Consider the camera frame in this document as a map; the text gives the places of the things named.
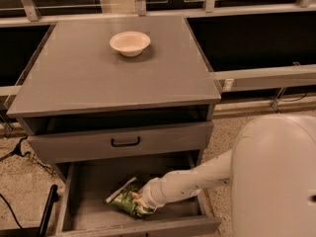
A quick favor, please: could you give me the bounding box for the white bowl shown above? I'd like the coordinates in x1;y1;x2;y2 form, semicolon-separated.
110;32;151;57

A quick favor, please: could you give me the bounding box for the grey drawer cabinet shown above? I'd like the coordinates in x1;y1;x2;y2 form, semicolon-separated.
8;16;220;237

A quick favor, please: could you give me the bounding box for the green jalapeno chip bag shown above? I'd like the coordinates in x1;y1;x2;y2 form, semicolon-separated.
105;177;155;218

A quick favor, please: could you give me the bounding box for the open grey middle drawer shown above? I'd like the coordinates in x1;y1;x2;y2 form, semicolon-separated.
55;152;221;237

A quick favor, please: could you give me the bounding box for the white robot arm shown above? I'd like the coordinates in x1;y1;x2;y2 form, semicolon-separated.
136;114;316;237

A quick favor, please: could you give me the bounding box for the black cable on floor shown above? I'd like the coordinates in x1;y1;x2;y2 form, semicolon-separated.
0;135;33;163

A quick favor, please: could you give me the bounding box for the black bar lower left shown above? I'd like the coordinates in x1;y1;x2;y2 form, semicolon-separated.
0;185;59;237

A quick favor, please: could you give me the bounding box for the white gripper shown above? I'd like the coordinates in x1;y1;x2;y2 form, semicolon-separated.
132;178;170;209

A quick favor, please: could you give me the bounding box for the black drawer handle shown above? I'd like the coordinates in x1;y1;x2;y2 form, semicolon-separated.
111;136;141;148

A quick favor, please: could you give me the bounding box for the metal window railing frame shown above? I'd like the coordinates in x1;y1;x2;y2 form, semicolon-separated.
1;0;315;119

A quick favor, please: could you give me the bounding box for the closed grey top drawer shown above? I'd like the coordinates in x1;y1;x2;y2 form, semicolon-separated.
28;121;213;163

